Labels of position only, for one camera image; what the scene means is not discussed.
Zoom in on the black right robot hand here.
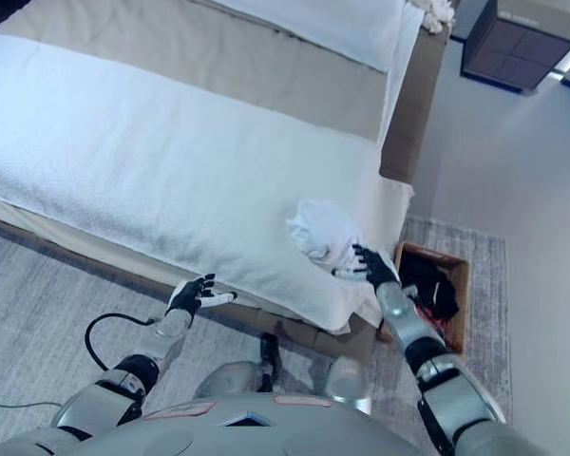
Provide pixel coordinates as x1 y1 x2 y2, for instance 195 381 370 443
331 243 402 289

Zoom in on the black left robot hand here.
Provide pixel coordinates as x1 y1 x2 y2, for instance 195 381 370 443
166 273 238 316

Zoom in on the white garment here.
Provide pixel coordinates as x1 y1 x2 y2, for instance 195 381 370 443
286 199 401 281

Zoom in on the brown wicker laundry basket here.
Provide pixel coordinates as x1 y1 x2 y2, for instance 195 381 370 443
378 240 471 355

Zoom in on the bed with beige sheet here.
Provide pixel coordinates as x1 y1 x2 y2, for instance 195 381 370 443
0 0 450 360

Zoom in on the black garment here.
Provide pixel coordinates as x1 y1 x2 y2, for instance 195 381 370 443
398 253 461 320

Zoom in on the red patterned garment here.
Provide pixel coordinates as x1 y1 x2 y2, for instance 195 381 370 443
415 305 459 347

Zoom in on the silver left robot leg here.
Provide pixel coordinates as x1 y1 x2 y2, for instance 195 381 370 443
193 332 282 399

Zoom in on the silver robot leg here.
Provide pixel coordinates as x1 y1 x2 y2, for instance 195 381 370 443
193 332 282 399
323 355 374 415

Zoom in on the silver right robot leg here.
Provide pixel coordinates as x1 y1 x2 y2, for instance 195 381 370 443
323 355 374 415

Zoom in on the white terry blanket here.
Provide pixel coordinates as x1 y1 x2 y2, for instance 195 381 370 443
0 32 415 336

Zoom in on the silver robot torso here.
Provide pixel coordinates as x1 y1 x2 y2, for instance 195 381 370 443
0 397 457 456

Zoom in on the grey patterned rug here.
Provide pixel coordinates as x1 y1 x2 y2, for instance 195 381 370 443
0 214 513 425

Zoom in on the dark brown nightstand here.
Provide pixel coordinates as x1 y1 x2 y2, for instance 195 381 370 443
460 0 570 94

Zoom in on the crumpled white cloth pile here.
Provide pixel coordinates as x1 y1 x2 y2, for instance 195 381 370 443
405 0 459 35

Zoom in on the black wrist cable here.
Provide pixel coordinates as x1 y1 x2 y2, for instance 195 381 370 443
84 311 156 373

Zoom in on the thin grey floor cable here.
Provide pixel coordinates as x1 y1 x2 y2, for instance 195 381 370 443
0 399 64 412

